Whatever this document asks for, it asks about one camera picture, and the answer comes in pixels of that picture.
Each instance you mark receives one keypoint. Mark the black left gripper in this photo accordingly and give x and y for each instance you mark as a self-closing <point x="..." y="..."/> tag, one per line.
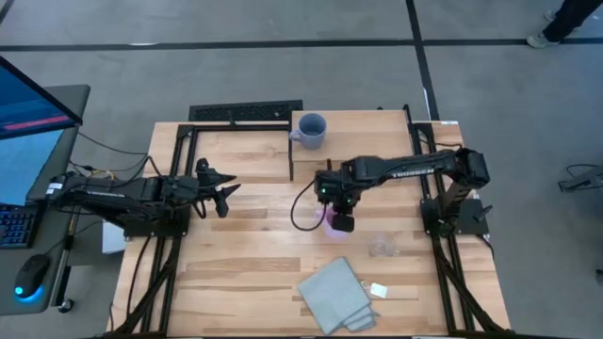
<point x="186" y="192"/>

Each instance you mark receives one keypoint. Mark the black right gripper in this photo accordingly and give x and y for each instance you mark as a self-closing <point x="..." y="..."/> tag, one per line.
<point x="346" y="193"/>

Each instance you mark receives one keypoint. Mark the pink plastic mug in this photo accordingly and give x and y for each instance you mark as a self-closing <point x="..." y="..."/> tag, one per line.
<point x="329" y="226"/>

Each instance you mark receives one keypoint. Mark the grey ceramic mug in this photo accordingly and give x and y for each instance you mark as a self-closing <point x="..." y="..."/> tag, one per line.
<point x="311" y="134"/>

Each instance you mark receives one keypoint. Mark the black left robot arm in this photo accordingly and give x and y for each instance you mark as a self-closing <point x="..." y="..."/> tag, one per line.
<point x="118" y="194"/>

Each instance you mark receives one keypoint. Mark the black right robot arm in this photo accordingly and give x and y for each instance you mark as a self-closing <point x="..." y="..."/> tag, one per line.
<point x="414" y="169"/>

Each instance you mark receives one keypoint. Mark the wooden box platform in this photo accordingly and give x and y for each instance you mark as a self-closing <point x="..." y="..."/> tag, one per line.
<point x="372" y="136"/>

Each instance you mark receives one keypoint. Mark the grey folded waffle cloth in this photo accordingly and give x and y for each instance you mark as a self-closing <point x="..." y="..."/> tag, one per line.
<point x="332" y="294"/>

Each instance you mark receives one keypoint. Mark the white cloth tag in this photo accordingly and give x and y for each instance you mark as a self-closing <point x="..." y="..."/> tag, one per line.
<point x="378" y="290"/>

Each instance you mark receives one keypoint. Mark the white box under table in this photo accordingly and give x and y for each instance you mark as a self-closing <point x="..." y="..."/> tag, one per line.
<point x="113" y="237"/>

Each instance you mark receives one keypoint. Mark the grey computer desk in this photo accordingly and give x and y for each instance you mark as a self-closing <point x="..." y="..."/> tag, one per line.
<point x="52" y="228"/>

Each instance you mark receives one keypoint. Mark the black desk caster wheel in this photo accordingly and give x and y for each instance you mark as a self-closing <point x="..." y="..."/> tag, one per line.
<point x="66" y="306"/>

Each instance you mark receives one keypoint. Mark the computer monitor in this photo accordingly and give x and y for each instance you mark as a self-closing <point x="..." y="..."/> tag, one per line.
<point x="28" y="108"/>

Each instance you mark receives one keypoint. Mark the black computer mouse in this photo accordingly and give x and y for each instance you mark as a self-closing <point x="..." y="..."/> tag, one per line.
<point x="32" y="274"/>

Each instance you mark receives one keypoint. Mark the backlit computer keyboard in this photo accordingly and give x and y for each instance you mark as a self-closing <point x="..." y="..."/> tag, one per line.
<point x="16" y="226"/>

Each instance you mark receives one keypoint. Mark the black device on floor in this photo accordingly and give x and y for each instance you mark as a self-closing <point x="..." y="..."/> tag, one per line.
<point x="586" y="180"/>

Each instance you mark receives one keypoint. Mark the person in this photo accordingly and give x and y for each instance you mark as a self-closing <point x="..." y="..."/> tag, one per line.
<point x="565" y="21"/>

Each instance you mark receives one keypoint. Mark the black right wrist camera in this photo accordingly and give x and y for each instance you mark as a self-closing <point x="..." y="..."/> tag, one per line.
<point x="323" y="187"/>

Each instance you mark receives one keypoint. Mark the black aluminium table frame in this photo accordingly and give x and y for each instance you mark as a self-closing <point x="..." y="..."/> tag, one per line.
<point x="245" y="127"/>

